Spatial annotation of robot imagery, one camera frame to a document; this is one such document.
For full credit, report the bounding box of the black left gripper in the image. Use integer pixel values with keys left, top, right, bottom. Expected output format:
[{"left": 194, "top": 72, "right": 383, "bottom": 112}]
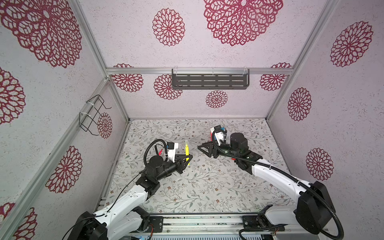
[{"left": 156, "top": 154, "right": 193, "bottom": 182}]

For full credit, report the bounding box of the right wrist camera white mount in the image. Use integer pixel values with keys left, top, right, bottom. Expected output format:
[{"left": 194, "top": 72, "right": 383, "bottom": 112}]
[{"left": 210, "top": 125, "right": 227, "bottom": 147}]

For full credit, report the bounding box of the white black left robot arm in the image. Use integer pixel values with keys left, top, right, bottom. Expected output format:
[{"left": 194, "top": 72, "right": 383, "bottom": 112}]
[{"left": 68, "top": 154, "right": 193, "bottom": 240}]

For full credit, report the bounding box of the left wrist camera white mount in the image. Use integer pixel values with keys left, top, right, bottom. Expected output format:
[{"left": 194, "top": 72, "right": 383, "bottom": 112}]
[{"left": 167, "top": 142, "right": 179, "bottom": 163}]

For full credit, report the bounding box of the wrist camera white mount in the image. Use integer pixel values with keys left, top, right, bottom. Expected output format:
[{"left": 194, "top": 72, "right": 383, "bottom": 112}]
[
  {"left": 167, "top": 142, "right": 179, "bottom": 163},
  {"left": 210, "top": 125, "right": 227, "bottom": 147}
]

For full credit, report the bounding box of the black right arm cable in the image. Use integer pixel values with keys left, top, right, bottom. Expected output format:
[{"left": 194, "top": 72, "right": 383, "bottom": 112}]
[{"left": 211, "top": 128, "right": 344, "bottom": 240}]

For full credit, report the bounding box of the dark grey wall shelf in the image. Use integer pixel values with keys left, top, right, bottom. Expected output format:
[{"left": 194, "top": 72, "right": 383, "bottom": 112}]
[{"left": 171, "top": 69, "right": 250, "bottom": 90}]

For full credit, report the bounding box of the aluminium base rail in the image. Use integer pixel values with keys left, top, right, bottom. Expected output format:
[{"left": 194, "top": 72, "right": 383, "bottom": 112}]
[{"left": 98, "top": 212, "right": 329, "bottom": 240}]

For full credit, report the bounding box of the black wire wall basket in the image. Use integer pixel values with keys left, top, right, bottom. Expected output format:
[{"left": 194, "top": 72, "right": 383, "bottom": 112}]
[{"left": 78, "top": 95, "right": 112, "bottom": 136}]

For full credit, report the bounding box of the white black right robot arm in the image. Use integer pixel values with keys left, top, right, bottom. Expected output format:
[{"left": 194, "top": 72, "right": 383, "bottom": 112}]
[{"left": 198, "top": 130, "right": 344, "bottom": 240}]

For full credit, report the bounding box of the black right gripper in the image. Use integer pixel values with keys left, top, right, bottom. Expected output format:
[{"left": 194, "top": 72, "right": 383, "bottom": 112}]
[{"left": 198, "top": 139, "right": 240, "bottom": 161}]

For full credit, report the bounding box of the yellow highlighter pen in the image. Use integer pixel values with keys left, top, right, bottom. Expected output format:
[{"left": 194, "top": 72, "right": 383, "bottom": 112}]
[{"left": 185, "top": 140, "right": 190, "bottom": 165}]

